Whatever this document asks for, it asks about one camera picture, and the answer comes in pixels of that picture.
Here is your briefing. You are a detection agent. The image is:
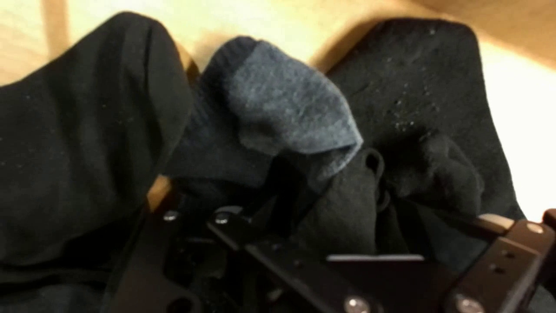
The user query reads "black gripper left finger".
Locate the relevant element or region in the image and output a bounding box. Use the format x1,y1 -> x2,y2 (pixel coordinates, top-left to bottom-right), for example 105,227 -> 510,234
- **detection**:
103,194 -> 451,313

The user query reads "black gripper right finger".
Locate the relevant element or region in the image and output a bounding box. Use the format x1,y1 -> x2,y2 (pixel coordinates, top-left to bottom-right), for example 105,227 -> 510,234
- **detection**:
444,208 -> 556,313

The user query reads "black sock with grey toe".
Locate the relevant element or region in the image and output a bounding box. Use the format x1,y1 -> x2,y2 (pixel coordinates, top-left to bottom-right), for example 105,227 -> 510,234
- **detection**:
159,34 -> 366,192

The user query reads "flat cardboard box tray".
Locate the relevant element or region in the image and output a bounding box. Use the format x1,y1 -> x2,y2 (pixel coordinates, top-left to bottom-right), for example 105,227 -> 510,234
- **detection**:
0,0 -> 556,222

